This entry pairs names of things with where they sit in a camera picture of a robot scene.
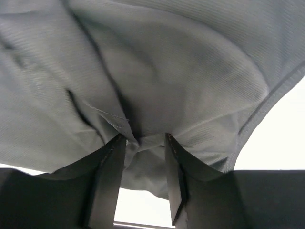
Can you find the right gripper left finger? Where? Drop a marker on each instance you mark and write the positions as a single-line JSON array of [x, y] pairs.
[[82, 195]]

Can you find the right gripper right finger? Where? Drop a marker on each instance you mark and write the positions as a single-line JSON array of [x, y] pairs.
[[202, 197]]

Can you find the dark grey t shirt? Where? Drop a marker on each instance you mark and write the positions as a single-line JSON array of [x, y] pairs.
[[75, 73]]

